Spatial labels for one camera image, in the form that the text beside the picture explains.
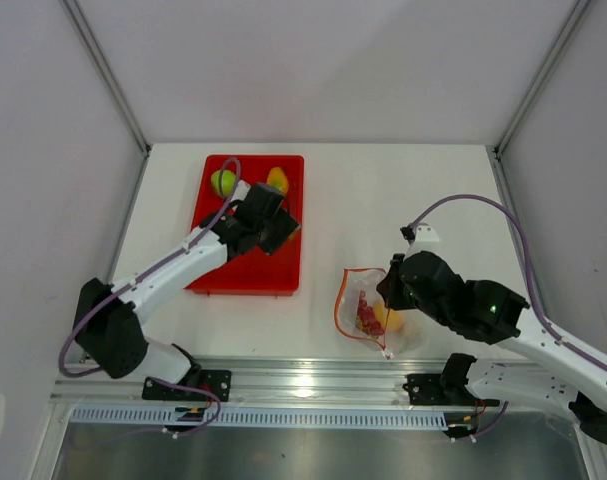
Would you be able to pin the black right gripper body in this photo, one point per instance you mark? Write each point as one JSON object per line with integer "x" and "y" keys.
{"x": 399, "y": 297}

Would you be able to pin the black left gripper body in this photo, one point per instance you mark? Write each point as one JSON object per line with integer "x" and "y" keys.
{"x": 272, "y": 234}

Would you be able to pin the yellow green mango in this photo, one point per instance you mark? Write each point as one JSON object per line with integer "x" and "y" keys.
{"x": 278, "y": 180}

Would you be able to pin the green apple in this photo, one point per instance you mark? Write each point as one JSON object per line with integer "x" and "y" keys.
{"x": 222, "y": 182}

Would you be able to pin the orange yellow fruit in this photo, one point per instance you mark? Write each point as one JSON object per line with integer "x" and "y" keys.
{"x": 388, "y": 319}

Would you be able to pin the red plastic tray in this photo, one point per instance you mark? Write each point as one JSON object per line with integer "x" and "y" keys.
{"x": 255, "y": 273}

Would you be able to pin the clear zip top bag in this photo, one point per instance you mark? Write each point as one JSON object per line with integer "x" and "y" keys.
{"x": 390, "y": 345}

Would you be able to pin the red grape bunch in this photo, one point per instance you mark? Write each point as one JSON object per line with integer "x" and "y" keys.
{"x": 365, "y": 321}

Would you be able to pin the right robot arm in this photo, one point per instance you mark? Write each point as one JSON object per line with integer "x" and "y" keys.
{"x": 570, "y": 379}

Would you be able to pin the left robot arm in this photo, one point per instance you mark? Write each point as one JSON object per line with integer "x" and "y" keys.
{"x": 110, "y": 317}

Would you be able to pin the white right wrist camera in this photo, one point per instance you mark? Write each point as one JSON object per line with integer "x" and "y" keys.
{"x": 420, "y": 236}

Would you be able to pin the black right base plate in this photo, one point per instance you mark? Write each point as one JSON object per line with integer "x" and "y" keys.
{"x": 432, "y": 389}

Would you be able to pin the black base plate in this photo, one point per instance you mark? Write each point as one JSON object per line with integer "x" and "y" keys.
{"x": 216, "y": 382}
{"x": 432, "y": 389}

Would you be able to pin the aluminium front rail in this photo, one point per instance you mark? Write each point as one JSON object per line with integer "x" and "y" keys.
{"x": 269, "y": 383}

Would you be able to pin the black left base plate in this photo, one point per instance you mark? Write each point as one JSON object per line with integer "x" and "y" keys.
{"x": 216, "y": 382}

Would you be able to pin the white slotted cable duct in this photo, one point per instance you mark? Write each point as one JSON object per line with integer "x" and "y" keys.
{"x": 402, "y": 420}

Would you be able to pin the left aluminium frame post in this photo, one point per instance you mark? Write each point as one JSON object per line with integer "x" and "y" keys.
{"x": 91, "y": 45}

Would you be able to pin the aluminium frame post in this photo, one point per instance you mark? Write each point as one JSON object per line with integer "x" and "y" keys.
{"x": 543, "y": 74}
{"x": 91, "y": 45}

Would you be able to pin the right aluminium frame post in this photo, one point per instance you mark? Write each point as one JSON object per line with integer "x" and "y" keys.
{"x": 543, "y": 74}

